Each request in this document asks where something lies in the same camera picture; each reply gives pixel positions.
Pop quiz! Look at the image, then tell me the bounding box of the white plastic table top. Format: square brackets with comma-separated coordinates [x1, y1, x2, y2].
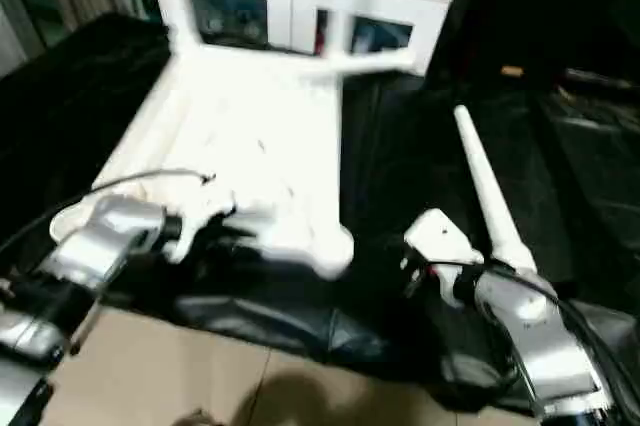
[50, 46, 356, 281]

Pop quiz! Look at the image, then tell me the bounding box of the black work mat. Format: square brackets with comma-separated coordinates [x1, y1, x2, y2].
[0, 11, 640, 417]

